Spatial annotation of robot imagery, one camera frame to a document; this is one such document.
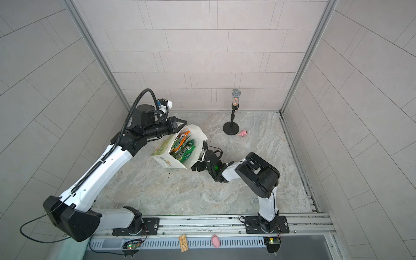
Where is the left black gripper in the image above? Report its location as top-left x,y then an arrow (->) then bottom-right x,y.
142,117 -> 188,141

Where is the orange Fox's fruits candy bag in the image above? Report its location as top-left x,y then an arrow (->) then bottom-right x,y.
170,131 -> 190,154

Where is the white paper bag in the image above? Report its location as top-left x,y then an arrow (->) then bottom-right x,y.
151,125 -> 208,169

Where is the green fox's candy bag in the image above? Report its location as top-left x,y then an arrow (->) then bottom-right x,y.
175,144 -> 196,163
170,136 -> 195,160

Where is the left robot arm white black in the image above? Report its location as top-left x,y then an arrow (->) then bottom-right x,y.
43,105 -> 187,242

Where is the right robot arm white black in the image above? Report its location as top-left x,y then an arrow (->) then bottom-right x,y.
191,141 -> 289,235

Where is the black microphone stand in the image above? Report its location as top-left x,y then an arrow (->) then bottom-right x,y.
223,103 -> 239,135

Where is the small pink toy figure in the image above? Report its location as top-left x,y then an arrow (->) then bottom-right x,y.
238,130 -> 248,137

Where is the pink oval eraser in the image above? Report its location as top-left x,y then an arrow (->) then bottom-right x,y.
211,235 -> 221,248

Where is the wooden tag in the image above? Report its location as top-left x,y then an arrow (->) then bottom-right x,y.
179,234 -> 189,252

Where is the right circuit board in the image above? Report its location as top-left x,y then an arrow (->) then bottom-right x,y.
263,237 -> 282,254

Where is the circuit board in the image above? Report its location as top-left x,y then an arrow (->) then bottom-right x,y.
263,237 -> 282,254
121,239 -> 143,256

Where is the left circuit board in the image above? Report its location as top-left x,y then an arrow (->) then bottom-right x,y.
121,239 -> 143,256

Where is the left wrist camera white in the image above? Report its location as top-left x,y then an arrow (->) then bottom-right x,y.
157,99 -> 173,111

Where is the left black corrugated cable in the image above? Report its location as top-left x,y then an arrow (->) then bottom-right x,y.
69,88 -> 170,194

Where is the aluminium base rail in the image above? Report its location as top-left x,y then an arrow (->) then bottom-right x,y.
89,213 -> 336,253

